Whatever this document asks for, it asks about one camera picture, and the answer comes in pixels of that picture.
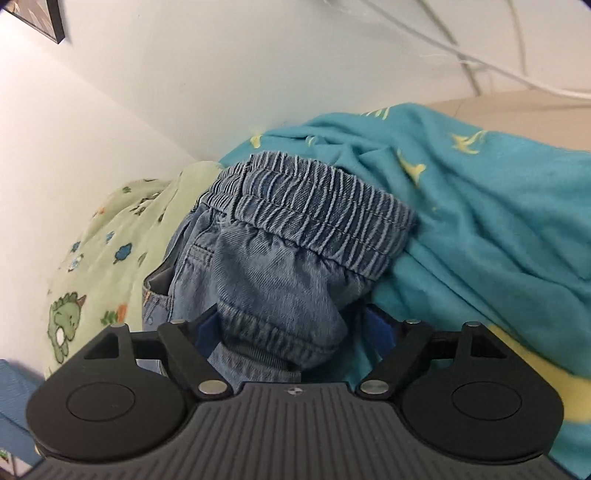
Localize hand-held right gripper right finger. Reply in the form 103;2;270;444
355;305;522;400

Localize beige bed headboard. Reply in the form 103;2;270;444
427;88;591;153

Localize teal printed bedsheet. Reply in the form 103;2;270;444
217;102;591;480

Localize green dinosaur print blanket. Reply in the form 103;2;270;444
46;161;223;376

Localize black framed picture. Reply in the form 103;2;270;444
0;0;66;45

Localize thin white cable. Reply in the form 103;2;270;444
323;0;591;99

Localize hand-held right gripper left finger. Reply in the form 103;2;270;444
69;305;234;400

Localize blue denim jeans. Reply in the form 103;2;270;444
141;152;419;384

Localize grey cable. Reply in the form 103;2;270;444
418;0;482;96

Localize blue quilted cushion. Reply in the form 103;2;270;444
0;359;48;467

